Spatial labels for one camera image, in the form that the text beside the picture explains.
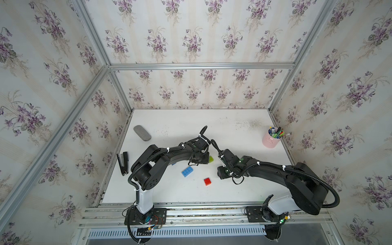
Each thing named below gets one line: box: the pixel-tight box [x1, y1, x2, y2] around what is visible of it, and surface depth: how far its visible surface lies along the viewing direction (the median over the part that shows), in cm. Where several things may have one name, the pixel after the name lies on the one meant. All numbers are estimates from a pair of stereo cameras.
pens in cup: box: [268, 126, 292, 139], surface depth 94 cm
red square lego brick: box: [203, 177, 212, 187], surface depth 85 cm
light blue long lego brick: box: [181, 166, 194, 178], surface depth 89 cm
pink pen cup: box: [261, 128, 283, 149], surface depth 95 cm
